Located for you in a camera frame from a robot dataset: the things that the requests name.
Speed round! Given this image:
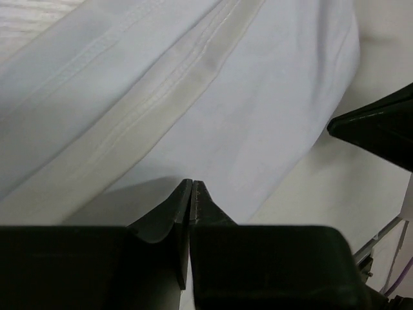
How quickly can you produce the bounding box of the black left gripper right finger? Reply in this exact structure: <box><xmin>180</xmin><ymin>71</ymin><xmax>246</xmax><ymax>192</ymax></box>
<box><xmin>190</xmin><ymin>181</ymin><xmax>372</xmax><ymax>309</ymax></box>

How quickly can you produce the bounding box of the aluminium rail across table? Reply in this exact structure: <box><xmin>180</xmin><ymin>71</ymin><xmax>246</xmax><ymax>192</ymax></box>
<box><xmin>354</xmin><ymin>217</ymin><xmax>403</xmax><ymax>264</ymax></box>

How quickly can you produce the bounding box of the white skirt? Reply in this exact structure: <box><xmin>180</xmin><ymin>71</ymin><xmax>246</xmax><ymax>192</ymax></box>
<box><xmin>1</xmin><ymin>1</ymin><xmax>359</xmax><ymax>225</ymax></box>

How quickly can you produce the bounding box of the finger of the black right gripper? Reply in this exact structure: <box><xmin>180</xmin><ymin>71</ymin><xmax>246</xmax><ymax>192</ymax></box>
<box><xmin>327</xmin><ymin>84</ymin><xmax>412</xmax><ymax>171</ymax></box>

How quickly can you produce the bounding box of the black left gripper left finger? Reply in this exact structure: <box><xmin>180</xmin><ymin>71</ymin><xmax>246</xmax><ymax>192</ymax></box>
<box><xmin>1</xmin><ymin>180</ymin><xmax>192</xmax><ymax>309</ymax></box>

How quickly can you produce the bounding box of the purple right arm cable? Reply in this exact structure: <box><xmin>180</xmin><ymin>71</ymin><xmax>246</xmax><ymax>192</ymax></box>
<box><xmin>383</xmin><ymin>274</ymin><xmax>408</xmax><ymax>296</ymax></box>

